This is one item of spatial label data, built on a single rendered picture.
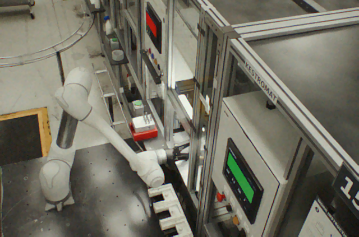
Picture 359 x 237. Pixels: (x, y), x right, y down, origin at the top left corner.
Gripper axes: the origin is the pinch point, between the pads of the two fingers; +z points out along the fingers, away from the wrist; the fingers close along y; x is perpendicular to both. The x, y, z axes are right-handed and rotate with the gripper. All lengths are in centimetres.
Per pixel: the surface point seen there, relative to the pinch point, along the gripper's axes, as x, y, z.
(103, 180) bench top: 19, -32, -56
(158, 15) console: 33, 73, -13
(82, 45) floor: 301, -100, -34
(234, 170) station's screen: -68, 62, -16
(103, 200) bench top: 4, -31, -60
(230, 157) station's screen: -63, 64, -16
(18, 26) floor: 377, -99, -111
